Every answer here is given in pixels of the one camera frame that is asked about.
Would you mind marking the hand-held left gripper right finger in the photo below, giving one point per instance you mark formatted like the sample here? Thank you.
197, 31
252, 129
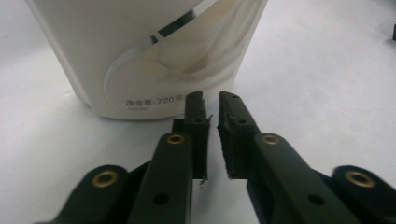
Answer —
271, 174

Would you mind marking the white bottle with blue pump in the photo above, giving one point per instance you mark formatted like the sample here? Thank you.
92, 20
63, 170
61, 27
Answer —
140, 56

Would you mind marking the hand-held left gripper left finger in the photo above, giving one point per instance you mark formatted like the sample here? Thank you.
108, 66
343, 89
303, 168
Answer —
174, 174

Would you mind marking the white table mat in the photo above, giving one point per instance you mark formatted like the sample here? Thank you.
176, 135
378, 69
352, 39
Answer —
311, 93

